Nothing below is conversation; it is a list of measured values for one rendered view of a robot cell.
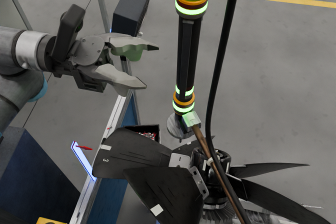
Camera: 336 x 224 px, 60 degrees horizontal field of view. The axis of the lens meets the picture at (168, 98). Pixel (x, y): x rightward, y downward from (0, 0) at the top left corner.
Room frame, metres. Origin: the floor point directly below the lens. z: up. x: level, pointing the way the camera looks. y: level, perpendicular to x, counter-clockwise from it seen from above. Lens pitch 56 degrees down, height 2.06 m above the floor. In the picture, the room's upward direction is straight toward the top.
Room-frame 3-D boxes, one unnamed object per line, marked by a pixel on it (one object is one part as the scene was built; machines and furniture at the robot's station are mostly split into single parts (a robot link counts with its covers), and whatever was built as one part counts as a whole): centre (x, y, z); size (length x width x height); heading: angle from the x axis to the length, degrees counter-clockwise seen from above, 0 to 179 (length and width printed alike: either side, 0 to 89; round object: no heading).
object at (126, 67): (0.93, 0.20, 0.96); 0.03 x 0.03 x 0.20; 78
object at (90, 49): (0.38, 0.17, 1.63); 0.12 x 0.08 x 0.09; 78
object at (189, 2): (0.33, -0.03, 1.80); 0.04 x 0.04 x 0.03
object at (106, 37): (0.39, 0.11, 1.66); 0.09 x 0.05 x 0.02; 99
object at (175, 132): (0.32, -0.04, 1.50); 0.09 x 0.07 x 0.10; 23
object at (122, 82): (0.31, 0.08, 1.64); 0.09 x 0.03 x 0.06; 56
